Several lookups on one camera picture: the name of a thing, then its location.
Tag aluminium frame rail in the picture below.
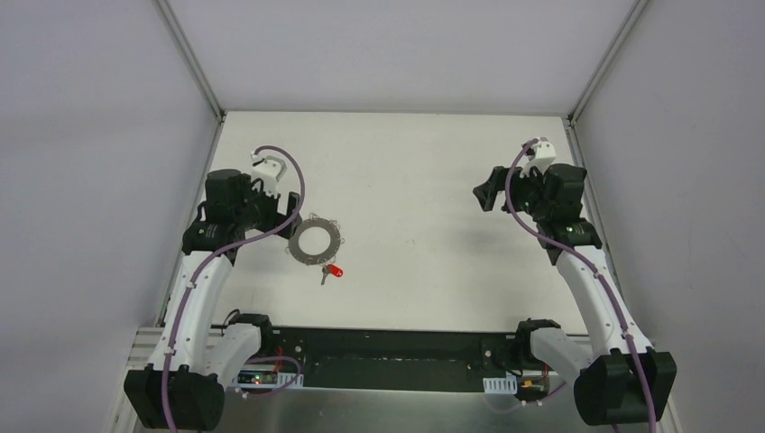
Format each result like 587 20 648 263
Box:
126 327 223 369

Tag left white cable duct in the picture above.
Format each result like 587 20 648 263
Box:
233 370 304 390

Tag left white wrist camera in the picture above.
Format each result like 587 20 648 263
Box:
251 153 288 198

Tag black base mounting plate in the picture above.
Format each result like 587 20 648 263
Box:
244 327 550 392

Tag purple cable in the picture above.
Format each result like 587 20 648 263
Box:
504 139 659 433
160 144 307 433

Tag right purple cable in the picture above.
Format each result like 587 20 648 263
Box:
504 139 659 433

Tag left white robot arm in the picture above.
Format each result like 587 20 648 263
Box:
124 169 303 432

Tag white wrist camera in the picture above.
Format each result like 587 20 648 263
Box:
521 137 557 177
251 153 288 198

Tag right white cable duct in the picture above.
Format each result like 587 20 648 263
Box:
483 375 518 395

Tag metal key ring disc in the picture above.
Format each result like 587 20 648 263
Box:
286 214 345 266

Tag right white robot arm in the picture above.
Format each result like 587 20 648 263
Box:
473 163 677 432

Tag red tagged key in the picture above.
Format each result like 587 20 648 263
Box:
320 263 344 285

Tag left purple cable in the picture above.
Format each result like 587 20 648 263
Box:
160 144 307 433

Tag white cable duct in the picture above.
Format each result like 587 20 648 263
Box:
233 370 304 390
483 375 518 395

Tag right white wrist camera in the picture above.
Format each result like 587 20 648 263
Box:
521 137 557 177

